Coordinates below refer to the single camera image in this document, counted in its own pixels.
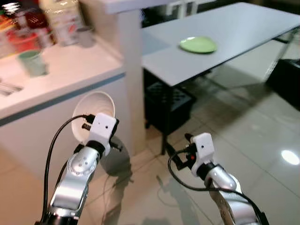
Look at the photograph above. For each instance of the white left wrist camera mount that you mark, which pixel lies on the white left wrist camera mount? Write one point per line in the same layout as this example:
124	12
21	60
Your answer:
102	130

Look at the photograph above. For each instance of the white bowl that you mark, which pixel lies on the white bowl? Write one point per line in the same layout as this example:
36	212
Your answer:
96	104

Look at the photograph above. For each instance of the grey cup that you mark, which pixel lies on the grey cup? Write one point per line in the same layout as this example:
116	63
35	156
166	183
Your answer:
85	36

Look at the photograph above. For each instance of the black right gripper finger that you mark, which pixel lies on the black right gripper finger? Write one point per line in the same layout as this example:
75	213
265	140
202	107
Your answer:
172	154
189	137

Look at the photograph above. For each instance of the green plate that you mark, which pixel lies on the green plate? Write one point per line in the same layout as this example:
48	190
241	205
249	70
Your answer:
198	45

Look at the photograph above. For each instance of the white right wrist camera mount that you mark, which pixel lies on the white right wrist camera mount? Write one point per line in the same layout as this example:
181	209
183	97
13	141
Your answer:
203	149

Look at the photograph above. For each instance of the dark red jar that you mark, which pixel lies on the dark red jar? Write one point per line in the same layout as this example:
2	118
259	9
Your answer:
35	18

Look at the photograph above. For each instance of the pale green cup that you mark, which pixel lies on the pale green cup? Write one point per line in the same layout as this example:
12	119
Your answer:
33	63

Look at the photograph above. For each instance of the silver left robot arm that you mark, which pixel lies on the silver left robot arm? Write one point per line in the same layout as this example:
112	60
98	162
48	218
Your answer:
75	183

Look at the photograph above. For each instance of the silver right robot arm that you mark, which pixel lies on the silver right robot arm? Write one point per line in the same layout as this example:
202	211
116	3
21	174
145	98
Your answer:
225	185

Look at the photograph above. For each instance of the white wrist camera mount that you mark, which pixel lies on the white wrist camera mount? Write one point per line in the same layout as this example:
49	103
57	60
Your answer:
203	149
102	130

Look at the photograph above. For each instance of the red container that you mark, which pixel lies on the red container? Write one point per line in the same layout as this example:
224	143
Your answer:
26	41

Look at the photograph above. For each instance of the black crate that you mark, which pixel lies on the black crate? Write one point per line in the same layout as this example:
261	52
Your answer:
168	108

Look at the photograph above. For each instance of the grey table with dark frame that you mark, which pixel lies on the grey table with dark frame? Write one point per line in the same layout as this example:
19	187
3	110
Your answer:
234	33

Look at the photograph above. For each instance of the white kitchen counter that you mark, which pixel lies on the white kitchen counter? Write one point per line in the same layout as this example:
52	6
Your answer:
70	75

